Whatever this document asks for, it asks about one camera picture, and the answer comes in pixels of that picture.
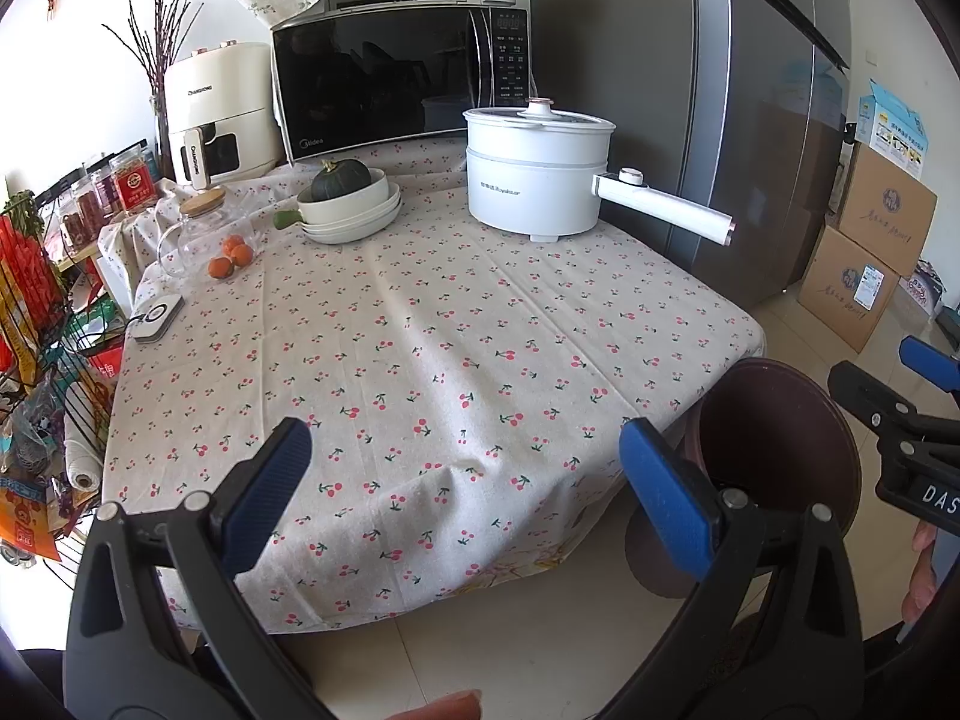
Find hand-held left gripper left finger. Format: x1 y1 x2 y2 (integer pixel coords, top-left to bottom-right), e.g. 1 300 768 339
66 416 335 720

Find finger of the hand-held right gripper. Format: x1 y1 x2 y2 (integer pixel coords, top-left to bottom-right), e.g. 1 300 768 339
898 336 960 391
827 360 931 458

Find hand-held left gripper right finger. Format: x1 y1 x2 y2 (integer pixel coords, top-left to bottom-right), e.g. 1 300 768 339
619 418 863 720

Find brown trash bin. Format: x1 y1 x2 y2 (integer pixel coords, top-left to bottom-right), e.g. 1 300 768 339
626 358 862 601

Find person's right hand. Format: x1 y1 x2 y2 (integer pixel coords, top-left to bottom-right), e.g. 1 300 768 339
904 523 942 623

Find person's left hand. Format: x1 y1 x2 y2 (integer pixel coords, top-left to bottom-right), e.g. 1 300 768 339
390 688 482 720

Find small printed package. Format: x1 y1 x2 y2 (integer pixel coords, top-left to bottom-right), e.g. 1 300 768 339
900 262 946 316

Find small red packet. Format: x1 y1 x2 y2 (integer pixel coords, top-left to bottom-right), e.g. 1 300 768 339
90 349 125 391

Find small white device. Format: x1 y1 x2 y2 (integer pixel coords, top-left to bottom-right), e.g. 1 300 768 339
133 296 185 344

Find orange snack packet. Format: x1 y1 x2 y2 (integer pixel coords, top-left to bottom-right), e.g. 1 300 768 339
0 480 61 563

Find light blue printed box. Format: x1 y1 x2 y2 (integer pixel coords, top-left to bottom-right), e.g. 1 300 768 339
859 79 931 181

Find glass jar wooden lid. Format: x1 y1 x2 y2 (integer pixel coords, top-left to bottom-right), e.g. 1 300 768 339
156 189 260 278

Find white plate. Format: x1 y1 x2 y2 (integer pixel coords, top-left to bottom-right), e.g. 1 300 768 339
304 202 402 245

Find grey refrigerator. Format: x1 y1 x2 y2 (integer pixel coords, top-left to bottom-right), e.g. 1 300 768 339
529 0 852 308

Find red orange hanging packets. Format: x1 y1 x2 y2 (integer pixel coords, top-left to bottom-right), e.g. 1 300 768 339
0 214 65 391

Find white ceramic bowl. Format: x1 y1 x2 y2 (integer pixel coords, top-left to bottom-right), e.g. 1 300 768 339
296 169 391 224

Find dark green squash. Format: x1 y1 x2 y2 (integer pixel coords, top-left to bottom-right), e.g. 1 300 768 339
311 159 372 202

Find red-label glass jar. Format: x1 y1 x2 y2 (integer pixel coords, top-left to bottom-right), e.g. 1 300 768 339
75 169 117 230
109 150 160 215

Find white electric cooking pot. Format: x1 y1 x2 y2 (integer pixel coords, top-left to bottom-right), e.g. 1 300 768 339
461 97 736 245

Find glass vase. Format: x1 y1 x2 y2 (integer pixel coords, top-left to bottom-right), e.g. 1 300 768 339
154 94 177 177

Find cream air fryer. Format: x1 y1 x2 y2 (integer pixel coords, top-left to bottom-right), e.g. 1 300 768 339
163 41 282 188

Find black microwave oven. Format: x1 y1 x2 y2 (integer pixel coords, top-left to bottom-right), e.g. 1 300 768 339
270 4 533 162

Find dried branch bouquet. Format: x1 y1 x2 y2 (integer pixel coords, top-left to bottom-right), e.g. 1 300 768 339
101 0 207 102

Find white string roll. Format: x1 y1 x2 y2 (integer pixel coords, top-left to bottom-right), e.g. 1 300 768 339
64 420 102 511

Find black wire rack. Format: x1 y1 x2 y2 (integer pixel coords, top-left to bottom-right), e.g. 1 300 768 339
0 195 125 563

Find green-handled white dish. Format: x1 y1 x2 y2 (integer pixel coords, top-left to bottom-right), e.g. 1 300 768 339
272 184 402 235

